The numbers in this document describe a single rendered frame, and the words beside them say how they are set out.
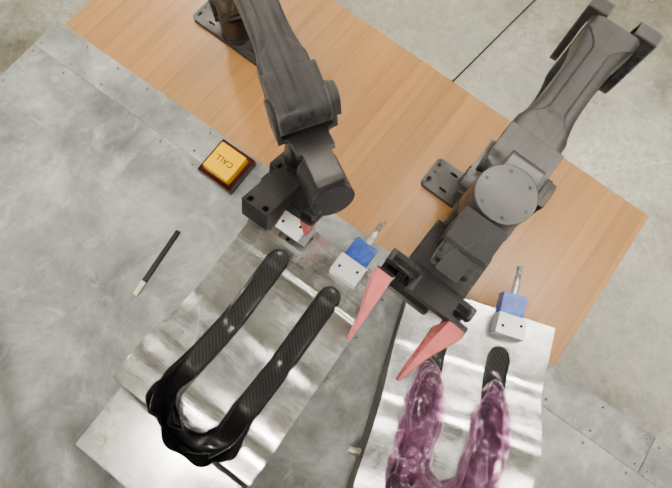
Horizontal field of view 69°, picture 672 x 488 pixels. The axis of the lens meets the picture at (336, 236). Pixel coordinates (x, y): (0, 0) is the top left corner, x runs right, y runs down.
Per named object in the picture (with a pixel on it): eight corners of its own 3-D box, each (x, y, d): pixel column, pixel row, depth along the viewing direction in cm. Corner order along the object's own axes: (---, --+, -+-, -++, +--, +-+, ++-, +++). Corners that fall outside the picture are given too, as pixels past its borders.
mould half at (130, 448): (272, 212, 94) (264, 187, 81) (383, 291, 91) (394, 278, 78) (91, 439, 83) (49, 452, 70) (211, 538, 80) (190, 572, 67)
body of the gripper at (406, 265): (468, 325, 47) (510, 266, 48) (383, 261, 48) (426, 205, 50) (451, 329, 53) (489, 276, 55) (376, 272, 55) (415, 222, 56)
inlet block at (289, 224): (325, 169, 85) (319, 159, 80) (348, 184, 84) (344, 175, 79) (281, 231, 84) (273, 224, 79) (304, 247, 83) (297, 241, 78)
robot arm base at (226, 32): (259, 47, 95) (282, 23, 96) (182, -8, 97) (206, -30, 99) (263, 71, 102) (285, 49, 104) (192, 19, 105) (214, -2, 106)
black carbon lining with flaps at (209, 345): (274, 246, 85) (269, 232, 76) (349, 300, 83) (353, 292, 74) (140, 418, 77) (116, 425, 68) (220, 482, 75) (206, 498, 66)
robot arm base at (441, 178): (518, 234, 87) (539, 205, 88) (427, 168, 89) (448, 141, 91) (502, 244, 94) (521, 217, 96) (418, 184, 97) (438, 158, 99)
